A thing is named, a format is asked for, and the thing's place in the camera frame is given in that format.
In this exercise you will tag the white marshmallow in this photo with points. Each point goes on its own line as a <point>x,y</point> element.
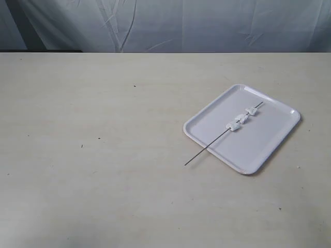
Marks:
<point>241,118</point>
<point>251,111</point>
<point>233,125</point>

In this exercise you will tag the white plastic tray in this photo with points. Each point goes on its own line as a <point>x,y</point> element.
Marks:
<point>246,149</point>

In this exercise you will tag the grey-blue backdrop curtain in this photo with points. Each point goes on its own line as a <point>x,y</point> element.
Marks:
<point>166,26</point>

